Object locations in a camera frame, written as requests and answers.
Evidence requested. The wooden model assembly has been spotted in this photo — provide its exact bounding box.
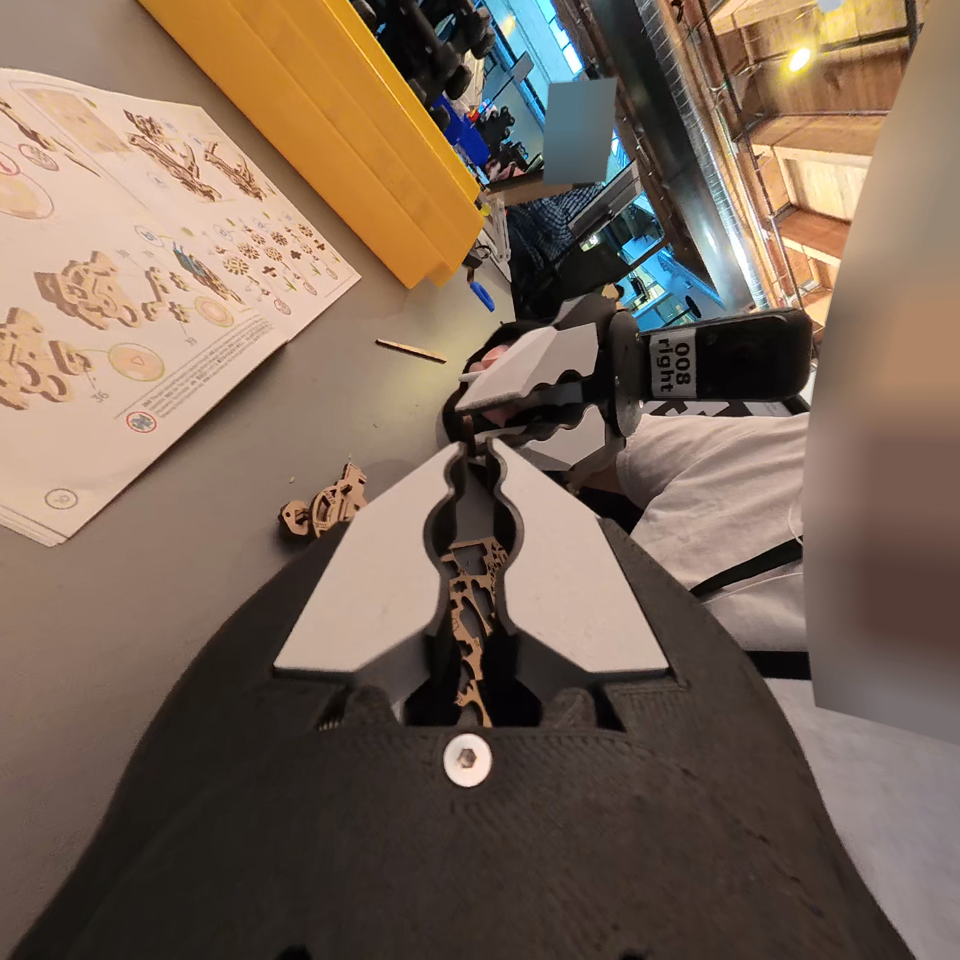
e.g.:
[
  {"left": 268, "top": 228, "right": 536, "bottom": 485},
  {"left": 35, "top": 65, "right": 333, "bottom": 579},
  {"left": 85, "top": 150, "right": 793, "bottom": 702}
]
[{"left": 277, "top": 462, "right": 371, "bottom": 540}]

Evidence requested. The metal ventilation duct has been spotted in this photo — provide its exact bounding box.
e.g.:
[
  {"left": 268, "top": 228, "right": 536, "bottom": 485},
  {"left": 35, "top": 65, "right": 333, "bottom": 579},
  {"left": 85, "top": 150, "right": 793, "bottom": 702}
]
[{"left": 636, "top": 0, "right": 774, "bottom": 310}]

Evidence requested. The person's torso in white shirt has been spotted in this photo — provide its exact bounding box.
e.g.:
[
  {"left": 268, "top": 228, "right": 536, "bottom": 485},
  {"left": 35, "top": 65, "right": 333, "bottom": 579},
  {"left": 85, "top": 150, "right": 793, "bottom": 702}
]
[{"left": 613, "top": 411, "right": 813, "bottom": 682}]

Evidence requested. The black shoulder strap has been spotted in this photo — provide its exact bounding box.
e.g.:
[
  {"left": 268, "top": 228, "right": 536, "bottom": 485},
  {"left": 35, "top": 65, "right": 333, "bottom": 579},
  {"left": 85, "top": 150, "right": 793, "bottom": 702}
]
[{"left": 690, "top": 538, "right": 804, "bottom": 599}]

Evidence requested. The wooden cutout parts sheet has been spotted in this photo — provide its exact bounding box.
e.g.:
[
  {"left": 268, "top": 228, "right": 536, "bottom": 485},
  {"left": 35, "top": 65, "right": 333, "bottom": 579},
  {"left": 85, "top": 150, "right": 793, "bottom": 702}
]
[{"left": 438, "top": 536, "right": 506, "bottom": 729}]

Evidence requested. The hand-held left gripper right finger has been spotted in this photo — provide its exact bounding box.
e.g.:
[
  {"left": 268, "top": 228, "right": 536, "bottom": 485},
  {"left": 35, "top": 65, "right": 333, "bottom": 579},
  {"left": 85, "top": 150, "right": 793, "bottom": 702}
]
[{"left": 486, "top": 437, "right": 670, "bottom": 723}]

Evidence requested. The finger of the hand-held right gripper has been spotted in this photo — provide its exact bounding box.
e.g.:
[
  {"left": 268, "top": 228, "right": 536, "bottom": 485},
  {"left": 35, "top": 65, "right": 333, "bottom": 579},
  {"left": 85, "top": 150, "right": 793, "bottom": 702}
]
[
  {"left": 478, "top": 399, "right": 607, "bottom": 470},
  {"left": 455, "top": 323, "right": 603, "bottom": 414}
]

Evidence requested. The illustrated instruction booklet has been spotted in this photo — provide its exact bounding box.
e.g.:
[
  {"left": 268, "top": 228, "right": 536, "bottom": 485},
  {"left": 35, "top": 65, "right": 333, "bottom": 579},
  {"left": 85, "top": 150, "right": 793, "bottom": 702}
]
[{"left": 0, "top": 67, "right": 363, "bottom": 547}]

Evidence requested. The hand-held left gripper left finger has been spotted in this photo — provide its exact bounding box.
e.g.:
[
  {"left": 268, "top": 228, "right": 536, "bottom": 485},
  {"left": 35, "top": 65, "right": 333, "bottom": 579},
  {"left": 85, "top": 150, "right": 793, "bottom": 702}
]
[{"left": 273, "top": 442, "right": 469, "bottom": 724}]

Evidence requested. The yellow plastic bin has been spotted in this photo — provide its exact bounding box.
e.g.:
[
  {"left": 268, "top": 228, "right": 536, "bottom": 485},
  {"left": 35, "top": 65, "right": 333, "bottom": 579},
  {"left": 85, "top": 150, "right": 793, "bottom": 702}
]
[{"left": 137, "top": 0, "right": 486, "bottom": 291}]

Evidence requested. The person's right hand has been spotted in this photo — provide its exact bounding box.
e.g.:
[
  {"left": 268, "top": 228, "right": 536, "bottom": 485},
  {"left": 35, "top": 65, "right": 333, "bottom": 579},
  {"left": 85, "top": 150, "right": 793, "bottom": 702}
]
[{"left": 468, "top": 321, "right": 538, "bottom": 380}]

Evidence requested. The thin wooden stick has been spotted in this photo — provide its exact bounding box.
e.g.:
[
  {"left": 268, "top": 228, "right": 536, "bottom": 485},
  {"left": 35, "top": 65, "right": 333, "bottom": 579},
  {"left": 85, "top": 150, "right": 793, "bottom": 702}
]
[{"left": 375, "top": 338, "right": 449, "bottom": 366}]

